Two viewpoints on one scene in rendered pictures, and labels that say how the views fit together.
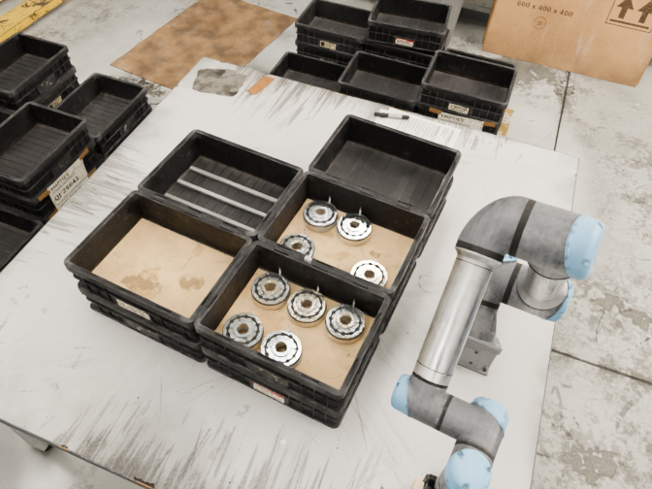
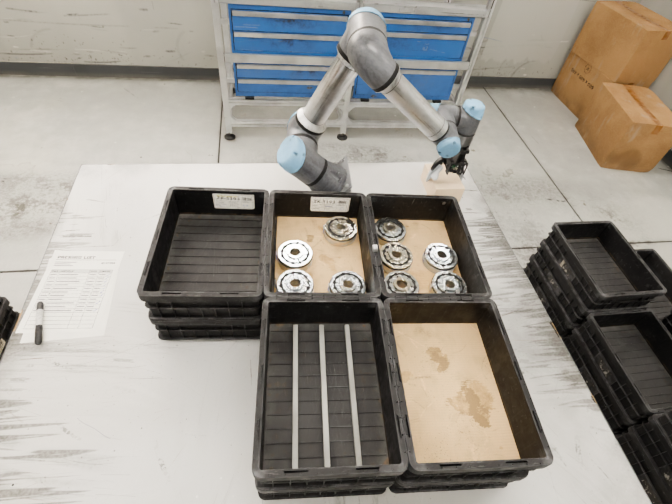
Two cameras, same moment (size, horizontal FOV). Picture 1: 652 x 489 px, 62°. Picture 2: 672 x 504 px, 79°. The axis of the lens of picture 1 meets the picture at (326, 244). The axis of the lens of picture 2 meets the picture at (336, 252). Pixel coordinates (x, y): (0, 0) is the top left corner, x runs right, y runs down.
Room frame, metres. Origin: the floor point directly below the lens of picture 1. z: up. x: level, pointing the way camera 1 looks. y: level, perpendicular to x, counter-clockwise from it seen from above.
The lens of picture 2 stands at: (1.35, 0.62, 1.78)
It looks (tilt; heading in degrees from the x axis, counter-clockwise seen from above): 49 degrees down; 236
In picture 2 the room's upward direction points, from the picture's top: 9 degrees clockwise
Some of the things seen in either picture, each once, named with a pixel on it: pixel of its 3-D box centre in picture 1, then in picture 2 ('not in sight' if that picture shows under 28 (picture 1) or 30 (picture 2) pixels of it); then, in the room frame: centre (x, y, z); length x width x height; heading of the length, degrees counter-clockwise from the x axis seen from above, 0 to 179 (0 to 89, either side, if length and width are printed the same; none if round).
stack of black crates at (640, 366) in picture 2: not in sight; (622, 374); (-0.14, 0.60, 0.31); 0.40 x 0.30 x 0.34; 71
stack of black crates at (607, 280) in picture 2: not in sight; (577, 286); (-0.27, 0.21, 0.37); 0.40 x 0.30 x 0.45; 71
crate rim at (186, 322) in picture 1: (160, 252); (457, 373); (0.85, 0.44, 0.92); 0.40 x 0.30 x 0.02; 66
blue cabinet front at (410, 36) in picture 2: not in sight; (410, 60); (-0.45, -1.54, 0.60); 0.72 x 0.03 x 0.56; 161
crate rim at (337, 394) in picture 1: (294, 312); (422, 243); (0.69, 0.07, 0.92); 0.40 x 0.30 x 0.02; 66
